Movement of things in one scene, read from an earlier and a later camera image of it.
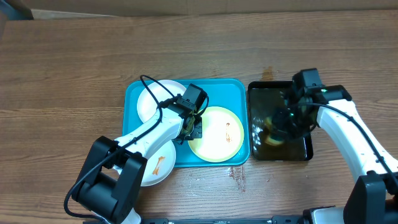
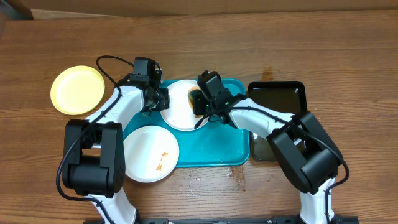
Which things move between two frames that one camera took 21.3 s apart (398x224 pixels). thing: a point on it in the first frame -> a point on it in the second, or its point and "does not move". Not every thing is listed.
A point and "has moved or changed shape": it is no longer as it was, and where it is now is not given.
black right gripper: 304,132 -> 210,117
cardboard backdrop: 68,9 does not move
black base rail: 273,219 does not move
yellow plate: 222,135 -> 77,90
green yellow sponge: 272,135 has moved or changed shape
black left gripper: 198,131 -> 165,104
